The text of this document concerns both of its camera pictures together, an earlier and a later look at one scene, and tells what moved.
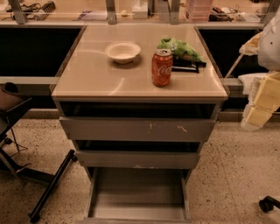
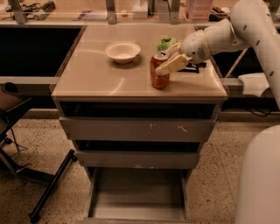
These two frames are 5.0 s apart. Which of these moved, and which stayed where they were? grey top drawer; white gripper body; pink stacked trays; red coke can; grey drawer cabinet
Moved: white gripper body
Stayed: red coke can; pink stacked trays; grey drawer cabinet; grey top drawer
